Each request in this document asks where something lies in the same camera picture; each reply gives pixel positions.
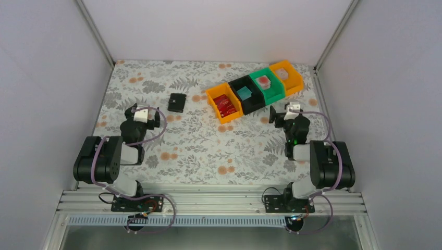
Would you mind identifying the black leather card holder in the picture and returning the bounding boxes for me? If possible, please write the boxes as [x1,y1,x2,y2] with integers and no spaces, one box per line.
[167,93,187,113]

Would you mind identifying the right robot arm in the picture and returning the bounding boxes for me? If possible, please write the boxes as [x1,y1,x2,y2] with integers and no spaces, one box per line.
[262,103,356,215]

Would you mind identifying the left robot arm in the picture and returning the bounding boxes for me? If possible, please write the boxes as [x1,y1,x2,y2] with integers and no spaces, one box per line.
[73,104,164,216]

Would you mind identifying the white cards in orange bin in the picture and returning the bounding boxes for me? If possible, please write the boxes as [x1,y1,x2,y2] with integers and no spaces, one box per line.
[275,68,289,81]

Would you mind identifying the white red-circle cards stack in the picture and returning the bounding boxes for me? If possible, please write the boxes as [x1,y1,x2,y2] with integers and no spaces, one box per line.
[255,75,271,90]

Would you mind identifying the teal cards stack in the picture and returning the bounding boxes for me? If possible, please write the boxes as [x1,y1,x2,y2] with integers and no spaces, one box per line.
[237,86,252,101]

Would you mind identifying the red VIP cards stack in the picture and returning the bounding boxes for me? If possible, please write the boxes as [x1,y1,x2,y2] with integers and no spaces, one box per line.
[214,94,237,117]

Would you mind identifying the green bin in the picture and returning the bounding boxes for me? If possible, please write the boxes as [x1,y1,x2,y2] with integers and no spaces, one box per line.
[249,67,285,105]

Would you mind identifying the far orange bin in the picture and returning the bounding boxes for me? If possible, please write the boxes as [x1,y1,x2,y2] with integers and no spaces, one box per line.
[269,60,304,96]

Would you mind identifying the orange bin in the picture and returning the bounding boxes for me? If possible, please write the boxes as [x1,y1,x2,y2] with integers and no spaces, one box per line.
[206,82,244,124]
[269,60,304,96]

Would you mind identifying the black bin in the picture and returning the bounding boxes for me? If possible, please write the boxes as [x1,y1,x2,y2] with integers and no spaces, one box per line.
[228,76,265,115]

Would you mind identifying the floral table mat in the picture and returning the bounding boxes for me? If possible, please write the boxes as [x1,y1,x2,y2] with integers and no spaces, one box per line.
[94,60,310,185]

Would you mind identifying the near orange bin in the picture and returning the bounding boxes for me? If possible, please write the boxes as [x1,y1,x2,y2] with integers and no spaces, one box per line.
[206,82,244,124]

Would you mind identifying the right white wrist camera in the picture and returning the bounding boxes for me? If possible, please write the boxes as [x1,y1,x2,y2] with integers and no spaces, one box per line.
[284,102,301,111]

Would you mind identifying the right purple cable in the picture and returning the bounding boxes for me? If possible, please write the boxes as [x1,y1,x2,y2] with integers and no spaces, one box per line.
[285,109,343,236]

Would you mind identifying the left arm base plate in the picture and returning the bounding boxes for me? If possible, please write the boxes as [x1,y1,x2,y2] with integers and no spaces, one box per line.
[111,196,164,213]

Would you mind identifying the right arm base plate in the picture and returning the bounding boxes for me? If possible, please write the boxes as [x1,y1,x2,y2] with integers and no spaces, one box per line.
[263,195,315,214]

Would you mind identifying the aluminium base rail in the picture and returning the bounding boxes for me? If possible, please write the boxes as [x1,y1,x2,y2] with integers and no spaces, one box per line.
[56,184,367,216]

